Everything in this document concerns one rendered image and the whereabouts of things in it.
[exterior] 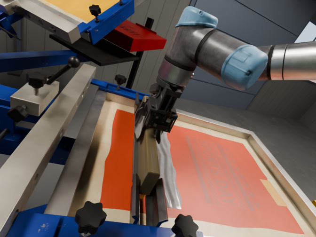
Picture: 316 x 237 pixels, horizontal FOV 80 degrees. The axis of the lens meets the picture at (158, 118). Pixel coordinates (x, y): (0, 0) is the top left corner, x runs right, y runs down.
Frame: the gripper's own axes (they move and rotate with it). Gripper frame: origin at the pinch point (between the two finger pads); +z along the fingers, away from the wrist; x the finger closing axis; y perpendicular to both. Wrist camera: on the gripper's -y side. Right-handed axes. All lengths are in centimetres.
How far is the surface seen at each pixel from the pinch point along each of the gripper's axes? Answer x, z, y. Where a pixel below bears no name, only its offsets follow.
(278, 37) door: 255, -63, -321
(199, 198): 17.6, 5.3, 13.9
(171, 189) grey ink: 8.8, 4.5, 13.3
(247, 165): 45.0, 5.3, -5.0
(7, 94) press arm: -35.5, -3.2, 0.8
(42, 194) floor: -39, 101, -42
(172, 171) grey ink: 10.2, 4.7, 6.8
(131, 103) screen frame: -3.7, 3.6, -25.4
